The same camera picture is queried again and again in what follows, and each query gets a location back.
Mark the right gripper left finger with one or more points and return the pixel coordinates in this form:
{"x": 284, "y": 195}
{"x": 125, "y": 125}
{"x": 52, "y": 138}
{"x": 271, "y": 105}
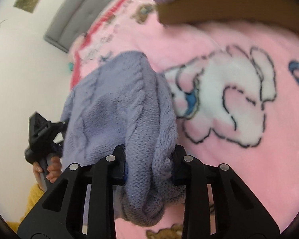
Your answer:
{"x": 80, "y": 203}

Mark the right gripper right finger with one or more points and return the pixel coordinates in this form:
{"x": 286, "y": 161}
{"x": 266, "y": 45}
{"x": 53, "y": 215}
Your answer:
{"x": 218, "y": 203}

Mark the purple knit hooded cardigan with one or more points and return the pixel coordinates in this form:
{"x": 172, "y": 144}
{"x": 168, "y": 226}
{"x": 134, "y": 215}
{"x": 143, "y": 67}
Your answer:
{"x": 125, "y": 102}

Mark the yellow sleeve forearm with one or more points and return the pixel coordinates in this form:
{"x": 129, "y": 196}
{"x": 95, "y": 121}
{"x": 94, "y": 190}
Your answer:
{"x": 34, "y": 196}

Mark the person's left hand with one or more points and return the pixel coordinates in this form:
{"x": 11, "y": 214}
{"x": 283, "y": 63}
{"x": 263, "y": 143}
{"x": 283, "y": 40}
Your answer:
{"x": 54, "y": 171}

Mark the teal small toy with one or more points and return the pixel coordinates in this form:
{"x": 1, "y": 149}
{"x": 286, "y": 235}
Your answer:
{"x": 70, "y": 66}

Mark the pink cartoon fleece blanket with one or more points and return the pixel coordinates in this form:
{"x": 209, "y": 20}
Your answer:
{"x": 235, "y": 90}

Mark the grey upholstered headboard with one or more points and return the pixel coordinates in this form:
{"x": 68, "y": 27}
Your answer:
{"x": 73, "y": 18}

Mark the brown folded garment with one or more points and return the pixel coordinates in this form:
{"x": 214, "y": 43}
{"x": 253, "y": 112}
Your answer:
{"x": 284, "y": 13}

